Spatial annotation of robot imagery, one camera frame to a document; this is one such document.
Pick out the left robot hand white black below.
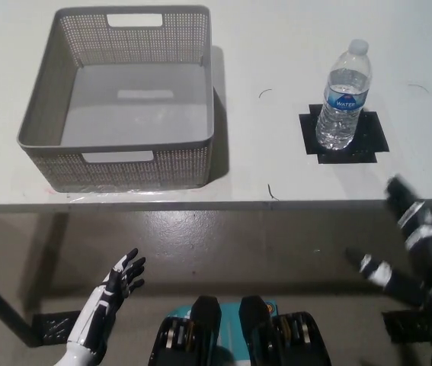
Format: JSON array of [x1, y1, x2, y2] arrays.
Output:
[[65, 247, 147, 355]]

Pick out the clear plastic water bottle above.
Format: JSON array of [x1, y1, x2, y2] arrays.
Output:
[[315, 38, 373, 151]]

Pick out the black floor tape patch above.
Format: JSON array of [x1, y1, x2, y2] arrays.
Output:
[[381, 309, 432, 347], [31, 310, 82, 347]]

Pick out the dark metal table leg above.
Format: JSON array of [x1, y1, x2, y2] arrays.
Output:
[[0, 262, 38, 348]]

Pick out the robot torso black teal blocks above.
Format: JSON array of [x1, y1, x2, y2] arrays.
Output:
[[147, 294, 333, 366]]

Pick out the clear tape strip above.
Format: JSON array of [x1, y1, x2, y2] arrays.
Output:
[[62, 186, 203, 204]]

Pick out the black tape patch on table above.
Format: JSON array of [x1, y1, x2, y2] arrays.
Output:
[[299, 104, 390, 165]]

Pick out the gray perforated plastic basket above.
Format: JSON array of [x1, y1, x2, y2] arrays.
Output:
[[16, 5, 216, 194]]

